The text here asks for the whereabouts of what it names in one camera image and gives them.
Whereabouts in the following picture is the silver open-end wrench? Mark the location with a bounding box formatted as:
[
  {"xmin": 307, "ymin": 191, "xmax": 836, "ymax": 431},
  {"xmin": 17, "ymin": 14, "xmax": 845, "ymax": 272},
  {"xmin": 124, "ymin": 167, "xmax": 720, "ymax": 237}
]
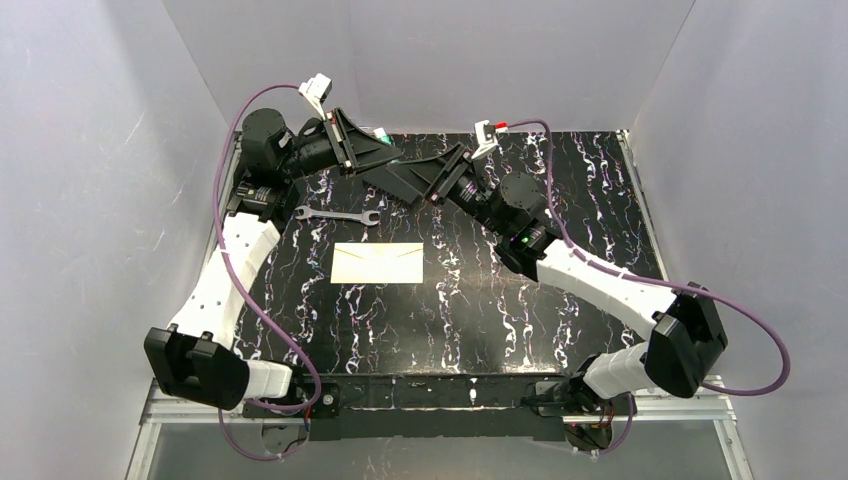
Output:
[{"xmin": 294, "ymin": 205, "xmax": 380, "ymax": 227}]

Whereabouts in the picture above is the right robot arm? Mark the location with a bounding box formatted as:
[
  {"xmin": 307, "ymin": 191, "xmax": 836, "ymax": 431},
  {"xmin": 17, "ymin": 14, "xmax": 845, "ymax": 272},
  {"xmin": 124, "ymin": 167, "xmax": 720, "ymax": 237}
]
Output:
[{"xmin": 387, "ymin": 144, "xmax": 727, "ymax": 416}]

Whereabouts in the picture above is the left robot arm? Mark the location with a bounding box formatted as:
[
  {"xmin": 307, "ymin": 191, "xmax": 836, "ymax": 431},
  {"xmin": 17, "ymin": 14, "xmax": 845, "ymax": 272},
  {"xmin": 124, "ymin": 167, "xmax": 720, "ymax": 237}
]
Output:
[{"xmin": 144, "ymin": 108, "xmax": 402, "ymax": 410}]

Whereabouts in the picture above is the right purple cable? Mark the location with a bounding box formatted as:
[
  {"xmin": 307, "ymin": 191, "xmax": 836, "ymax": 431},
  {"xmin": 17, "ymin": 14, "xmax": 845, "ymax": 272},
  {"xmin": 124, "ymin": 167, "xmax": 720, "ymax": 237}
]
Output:
[{"xmin": 503, "ymin": 119, "xmax": 792, "ymax": 458}]

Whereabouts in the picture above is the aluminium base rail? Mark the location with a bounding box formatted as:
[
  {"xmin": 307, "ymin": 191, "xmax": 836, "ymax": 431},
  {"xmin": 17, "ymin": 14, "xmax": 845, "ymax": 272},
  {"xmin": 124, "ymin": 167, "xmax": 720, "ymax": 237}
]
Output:
[{"xmin": 127, "ymin": 374, "xmax": 752, "ymax": 479}]

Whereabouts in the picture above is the cream paper envelope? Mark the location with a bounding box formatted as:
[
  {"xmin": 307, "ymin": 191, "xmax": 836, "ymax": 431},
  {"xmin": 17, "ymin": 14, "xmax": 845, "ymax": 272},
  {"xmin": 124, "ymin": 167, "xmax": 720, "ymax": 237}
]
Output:
[{"xmin": 330, "ymin": 242, "xmax": 424, "ymax": 284}]

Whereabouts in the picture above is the green glue stick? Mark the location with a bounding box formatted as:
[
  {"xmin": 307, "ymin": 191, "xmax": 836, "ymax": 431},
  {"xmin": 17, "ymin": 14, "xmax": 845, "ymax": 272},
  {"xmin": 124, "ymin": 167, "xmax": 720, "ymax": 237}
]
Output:
[{"xmin": 372, "ymin": 127, "xmax": 392, "ymax": 145}]

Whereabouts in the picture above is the black ribbed block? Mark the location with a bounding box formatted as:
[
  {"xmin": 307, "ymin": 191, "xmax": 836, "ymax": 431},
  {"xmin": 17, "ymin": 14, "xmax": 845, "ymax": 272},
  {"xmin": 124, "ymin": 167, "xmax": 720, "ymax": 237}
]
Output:
[{"xmin": 360, "ymin": 166, "xmax": 421, "ymax": 205}]

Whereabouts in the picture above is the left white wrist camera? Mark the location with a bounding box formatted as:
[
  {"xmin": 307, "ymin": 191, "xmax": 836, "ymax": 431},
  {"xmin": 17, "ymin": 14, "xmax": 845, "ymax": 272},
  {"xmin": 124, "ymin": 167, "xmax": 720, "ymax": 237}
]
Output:
[{"xmin": 298, "ymin": 73, "xmax": 332, "ymax": 120}]

